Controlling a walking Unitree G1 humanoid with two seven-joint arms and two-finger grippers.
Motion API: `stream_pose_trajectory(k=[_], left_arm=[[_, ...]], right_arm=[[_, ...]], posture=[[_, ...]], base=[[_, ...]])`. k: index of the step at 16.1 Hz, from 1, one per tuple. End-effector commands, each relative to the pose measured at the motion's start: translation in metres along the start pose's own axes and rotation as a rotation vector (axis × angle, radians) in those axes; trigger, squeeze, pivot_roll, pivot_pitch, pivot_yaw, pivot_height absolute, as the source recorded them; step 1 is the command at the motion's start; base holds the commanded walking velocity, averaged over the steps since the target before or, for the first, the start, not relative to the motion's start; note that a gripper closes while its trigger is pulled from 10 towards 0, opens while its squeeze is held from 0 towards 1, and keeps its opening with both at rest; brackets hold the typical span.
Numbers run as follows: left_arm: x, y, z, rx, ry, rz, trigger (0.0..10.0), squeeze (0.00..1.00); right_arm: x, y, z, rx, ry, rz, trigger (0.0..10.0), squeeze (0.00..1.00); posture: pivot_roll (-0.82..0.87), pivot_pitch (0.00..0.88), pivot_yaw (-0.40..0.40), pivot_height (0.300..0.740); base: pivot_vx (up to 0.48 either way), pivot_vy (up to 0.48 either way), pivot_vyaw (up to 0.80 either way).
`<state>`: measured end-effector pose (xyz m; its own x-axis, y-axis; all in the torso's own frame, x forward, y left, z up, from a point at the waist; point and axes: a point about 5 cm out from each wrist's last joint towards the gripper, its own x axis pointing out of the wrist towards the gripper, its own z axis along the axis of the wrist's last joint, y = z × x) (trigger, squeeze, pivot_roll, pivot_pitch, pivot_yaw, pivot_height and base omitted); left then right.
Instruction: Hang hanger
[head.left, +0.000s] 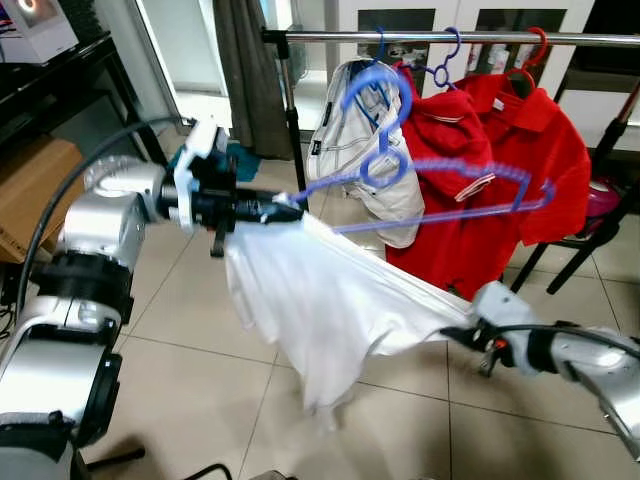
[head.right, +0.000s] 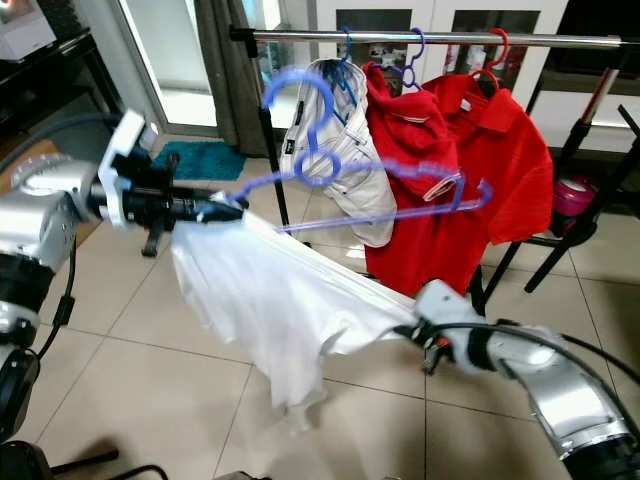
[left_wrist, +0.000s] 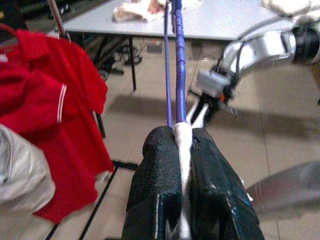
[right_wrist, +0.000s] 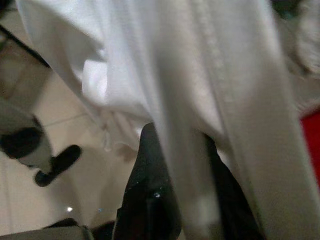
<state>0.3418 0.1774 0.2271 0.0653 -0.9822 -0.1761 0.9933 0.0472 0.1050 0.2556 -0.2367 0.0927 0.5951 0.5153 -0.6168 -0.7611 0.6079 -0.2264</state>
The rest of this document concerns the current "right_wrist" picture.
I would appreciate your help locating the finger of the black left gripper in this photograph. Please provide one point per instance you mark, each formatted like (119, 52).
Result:
(66, 158)

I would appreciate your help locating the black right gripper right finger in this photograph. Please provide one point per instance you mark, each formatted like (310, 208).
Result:
(232, 212)

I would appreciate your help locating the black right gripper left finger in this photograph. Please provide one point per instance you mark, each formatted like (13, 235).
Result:
(147, 200)

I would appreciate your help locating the white long sleeve garment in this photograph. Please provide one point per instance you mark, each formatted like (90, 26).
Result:
(175, 75)

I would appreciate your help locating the red shirt striped cuff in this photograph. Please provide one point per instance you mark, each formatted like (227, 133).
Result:
(312, 150)

